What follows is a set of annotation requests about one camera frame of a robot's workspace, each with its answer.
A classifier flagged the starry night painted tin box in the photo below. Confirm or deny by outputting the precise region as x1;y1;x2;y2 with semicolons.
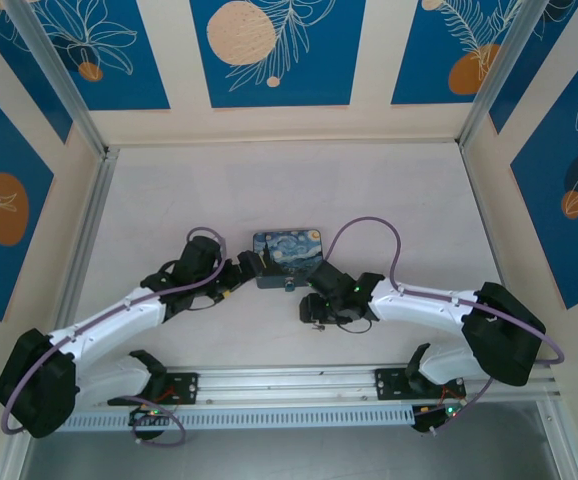
252;227;326;291

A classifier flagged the blue panel with cream circle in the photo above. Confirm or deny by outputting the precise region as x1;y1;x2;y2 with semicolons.
189;0;368;109

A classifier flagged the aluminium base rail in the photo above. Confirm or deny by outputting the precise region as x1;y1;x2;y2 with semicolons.
76;366;556;402

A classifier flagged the grey slotted cable duct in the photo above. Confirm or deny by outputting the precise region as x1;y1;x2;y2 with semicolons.
61;404;416;432

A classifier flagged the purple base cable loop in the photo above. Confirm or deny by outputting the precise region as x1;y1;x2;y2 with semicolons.
108;394;187;447
418;375;496;437

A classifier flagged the blue floral wall panel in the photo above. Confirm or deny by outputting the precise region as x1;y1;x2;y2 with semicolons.
390;0;523;107
510;47;578;311
0;69;56;322
18;0;172;113

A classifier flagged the aluminium frame post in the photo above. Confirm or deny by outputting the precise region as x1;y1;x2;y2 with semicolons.
4;0;109;157
459;0;541;147

